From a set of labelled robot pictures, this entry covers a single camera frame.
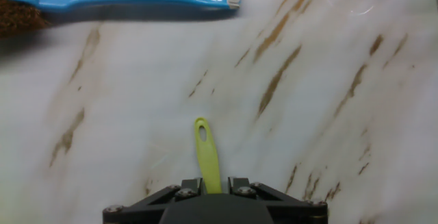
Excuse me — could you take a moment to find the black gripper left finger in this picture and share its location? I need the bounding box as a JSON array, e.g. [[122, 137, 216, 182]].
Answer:
[[102, 177, 205, 224]]

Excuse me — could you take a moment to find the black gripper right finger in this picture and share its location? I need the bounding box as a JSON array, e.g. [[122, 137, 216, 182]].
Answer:
[[227, 177, 329, 224]]

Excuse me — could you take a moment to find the yellow sponge brush green handle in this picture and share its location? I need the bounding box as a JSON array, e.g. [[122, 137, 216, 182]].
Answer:
[[194, 116, 223, 195]]

